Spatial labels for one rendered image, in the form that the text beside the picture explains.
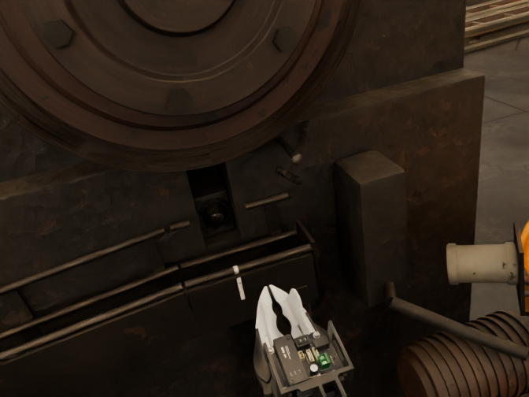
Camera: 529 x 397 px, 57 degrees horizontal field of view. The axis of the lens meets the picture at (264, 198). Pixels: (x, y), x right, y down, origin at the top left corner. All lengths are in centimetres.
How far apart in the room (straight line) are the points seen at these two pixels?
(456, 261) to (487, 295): 102
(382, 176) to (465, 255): 16
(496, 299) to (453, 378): 95
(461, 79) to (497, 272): 32
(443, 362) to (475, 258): 17
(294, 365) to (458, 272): 35
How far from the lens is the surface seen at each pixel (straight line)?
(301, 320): 54
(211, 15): 49
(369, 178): 72
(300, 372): 47
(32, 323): 82
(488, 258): 74
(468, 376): 82
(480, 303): 172
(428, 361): 81
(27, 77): 57
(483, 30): 459
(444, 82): 86
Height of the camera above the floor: 113
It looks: 29 degrees down
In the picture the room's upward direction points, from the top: 10 degrees counter-clockwise
